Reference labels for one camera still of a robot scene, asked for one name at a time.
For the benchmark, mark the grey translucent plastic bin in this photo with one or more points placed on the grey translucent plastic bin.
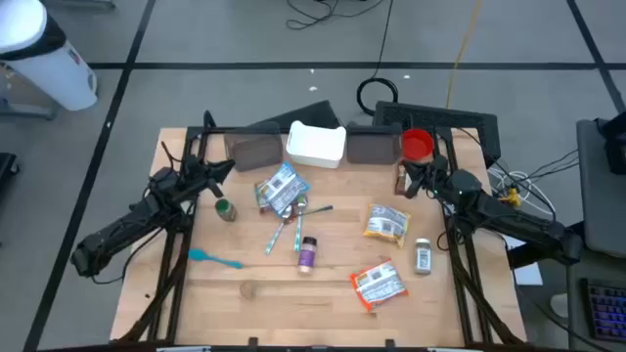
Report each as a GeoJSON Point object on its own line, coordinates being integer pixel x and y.
{"type": "Point", "coordinates": [374, 146]}
{"type": "Point", "coordinates": [254, 151]}

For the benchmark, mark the black floor object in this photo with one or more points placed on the black floor object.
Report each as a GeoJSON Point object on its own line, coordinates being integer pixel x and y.
{"type": "Point", "coordinates": [7, 168]}

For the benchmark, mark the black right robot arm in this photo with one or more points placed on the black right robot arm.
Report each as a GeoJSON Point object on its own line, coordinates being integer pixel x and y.
{"type": "Point", "coordinates": [513, 222]}

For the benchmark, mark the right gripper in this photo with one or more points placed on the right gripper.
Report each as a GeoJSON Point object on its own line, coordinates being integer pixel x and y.
{"type": "Point", "coordinates": [435, 176]}

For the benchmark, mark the yellow connector plug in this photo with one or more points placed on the yellow connector plug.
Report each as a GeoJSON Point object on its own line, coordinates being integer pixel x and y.
{"type": "Point", "coordinates": [513, 197]}

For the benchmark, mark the black table edge clamp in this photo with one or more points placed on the black table edge clamp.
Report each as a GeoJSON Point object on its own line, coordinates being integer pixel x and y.
{"type": "Point", "coordinates": [389, 343]}
{"type": "Point", "coordinates": [253, 342]}

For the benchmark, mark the yellow ramen packet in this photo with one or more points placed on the yellow ramen packet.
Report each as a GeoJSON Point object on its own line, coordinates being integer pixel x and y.
{"type": "Point", "coordinates": [386, 225]}

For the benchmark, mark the grey metal furniture foot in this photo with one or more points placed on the grey metal furniture foot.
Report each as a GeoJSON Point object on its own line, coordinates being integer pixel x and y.
{"type": "Point", "coordinates": [24, 110]}

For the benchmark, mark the backlit keyboard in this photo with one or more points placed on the backlit keyboard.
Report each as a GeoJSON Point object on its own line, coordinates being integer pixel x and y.
{"type": "Point", "coordinates": [606, 310]}

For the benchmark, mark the purple label spice jar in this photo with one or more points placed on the purple label spice jar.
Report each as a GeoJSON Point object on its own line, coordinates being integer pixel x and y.
{"type": "Point", "coordinates": [307, 256]}

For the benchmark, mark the black perforated panel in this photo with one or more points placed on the black perforated panel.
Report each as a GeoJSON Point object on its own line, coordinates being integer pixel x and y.
{"type": "Point", "coordinates": [440, 119]}

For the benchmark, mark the brown spice jar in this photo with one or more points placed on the brown spice jar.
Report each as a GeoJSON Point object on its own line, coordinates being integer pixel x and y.
{"type": "Point", "coordinates": [401, 181]}

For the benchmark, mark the grey label spice jar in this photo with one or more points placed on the grey label spice jar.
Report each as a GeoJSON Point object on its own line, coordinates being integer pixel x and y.
{"type": "Point", "coordinates": [423, 256]}

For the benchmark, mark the teal plastic spoon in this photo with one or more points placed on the teal plastic spoon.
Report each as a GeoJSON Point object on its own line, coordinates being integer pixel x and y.
{"type": "Point", "coordinates": [210, 257]}

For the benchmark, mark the white trash can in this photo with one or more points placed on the white trash can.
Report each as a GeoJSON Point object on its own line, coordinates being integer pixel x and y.
{"type": "Point", "coordinates": [44, 58]}

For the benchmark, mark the white computer mouse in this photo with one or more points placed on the white computer mouse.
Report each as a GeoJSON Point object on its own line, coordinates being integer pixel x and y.
{"type": "Point", "coordinates": [560, 305]}

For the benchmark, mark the black desk device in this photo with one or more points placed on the black desk device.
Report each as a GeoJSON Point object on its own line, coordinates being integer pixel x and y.
{"type": "Point", "coordinates": [617, 146]}

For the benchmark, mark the blue ramen packet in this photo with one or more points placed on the blue ramen packet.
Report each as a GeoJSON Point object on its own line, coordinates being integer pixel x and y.
{"type": "Point", "coordinates": [283, 188]}

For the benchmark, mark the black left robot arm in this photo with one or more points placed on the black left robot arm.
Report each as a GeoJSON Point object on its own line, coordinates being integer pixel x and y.
{"type": "Point", "coordinates": [122, 230]}

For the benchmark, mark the dark keyboard desk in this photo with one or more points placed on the dark keyboard desk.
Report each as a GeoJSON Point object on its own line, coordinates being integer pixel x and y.
{"type": "Point", "coordinates": [574, 293]}

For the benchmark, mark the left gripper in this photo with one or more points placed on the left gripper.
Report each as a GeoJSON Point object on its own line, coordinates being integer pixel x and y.
{"type": "Point", "coordinates": [200, 173]}

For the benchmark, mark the black wedge panel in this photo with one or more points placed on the black wedge panel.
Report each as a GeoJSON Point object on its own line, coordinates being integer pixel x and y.
{"type": "Point", "coordinates": [313, 115]}

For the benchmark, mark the green label spice jar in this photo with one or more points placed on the green label spice jar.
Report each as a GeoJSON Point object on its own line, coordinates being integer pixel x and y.
{"type": "Point", "coordinates": [226, 210]}

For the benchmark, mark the white paper sheet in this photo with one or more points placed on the white paper sheet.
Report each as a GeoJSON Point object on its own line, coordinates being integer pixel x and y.
{"type": "Point", "coordinates": [525, 274]}

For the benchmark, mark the red ramen packet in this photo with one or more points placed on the red ramen packet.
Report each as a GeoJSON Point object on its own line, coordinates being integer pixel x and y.
{"type": "Point", "coordinates": [259, 200]}

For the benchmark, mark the black aluminium table frame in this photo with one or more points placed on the black aluminium table frame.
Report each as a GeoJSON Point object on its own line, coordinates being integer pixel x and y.
{"type": "Point", "coordinates": [177, 303]}

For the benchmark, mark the orange ramen packet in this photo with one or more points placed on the orange ramen packet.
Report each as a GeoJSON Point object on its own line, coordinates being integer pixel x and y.
{"type": "Point", "coordinates": [379, 286]}

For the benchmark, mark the white plastic bin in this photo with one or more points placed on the white plastic bin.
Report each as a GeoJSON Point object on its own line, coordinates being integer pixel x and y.
{"type": "Point", "coordinates": [315, 142]}

